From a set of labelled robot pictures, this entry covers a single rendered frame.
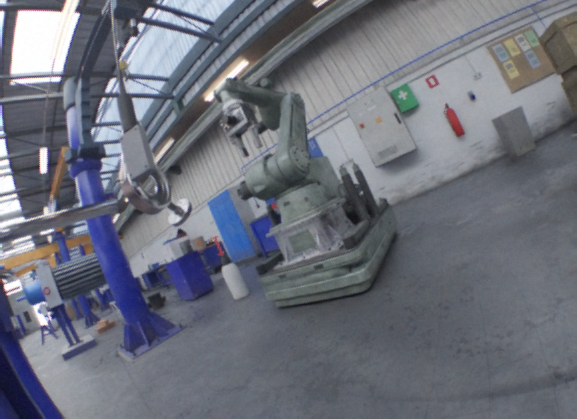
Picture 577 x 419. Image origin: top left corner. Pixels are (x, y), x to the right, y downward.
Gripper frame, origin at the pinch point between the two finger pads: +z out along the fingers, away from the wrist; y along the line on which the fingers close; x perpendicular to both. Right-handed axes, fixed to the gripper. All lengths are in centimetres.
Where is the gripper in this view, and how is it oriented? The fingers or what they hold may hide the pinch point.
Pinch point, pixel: (251, 147)
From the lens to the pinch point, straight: 185.4
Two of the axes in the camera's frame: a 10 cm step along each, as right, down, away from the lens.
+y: -7.5, 3.6, 5.5
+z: 4.1, 9.1, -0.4
